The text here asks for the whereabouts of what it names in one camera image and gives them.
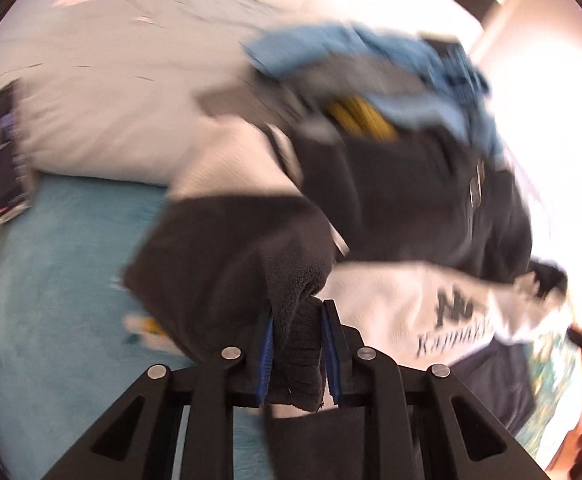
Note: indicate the grey garment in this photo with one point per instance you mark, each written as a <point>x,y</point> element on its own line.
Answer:
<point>321,77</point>

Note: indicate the teal floral blanket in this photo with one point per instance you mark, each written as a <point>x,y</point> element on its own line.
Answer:
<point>71,285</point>

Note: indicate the blue garment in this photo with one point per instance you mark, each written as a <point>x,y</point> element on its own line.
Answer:
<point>421,105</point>

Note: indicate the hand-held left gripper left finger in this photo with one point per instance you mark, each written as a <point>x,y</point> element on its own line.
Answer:
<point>267,360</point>

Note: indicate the white printed sweatshirt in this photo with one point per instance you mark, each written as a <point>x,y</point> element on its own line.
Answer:
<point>396,305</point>

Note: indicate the yellow olive garment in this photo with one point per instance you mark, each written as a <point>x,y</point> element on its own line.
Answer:
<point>361,117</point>

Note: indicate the white pillow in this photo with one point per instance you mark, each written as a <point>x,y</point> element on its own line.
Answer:
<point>101,90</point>

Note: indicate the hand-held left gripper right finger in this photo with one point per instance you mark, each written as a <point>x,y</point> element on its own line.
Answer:
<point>332,355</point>

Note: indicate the black zipped jacket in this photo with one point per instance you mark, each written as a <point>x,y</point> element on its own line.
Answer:
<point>411,195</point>

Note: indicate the black smartphone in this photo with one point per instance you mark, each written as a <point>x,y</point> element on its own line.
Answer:
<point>8,155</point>

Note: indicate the navy garment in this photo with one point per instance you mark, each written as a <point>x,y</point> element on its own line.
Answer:
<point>501,390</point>

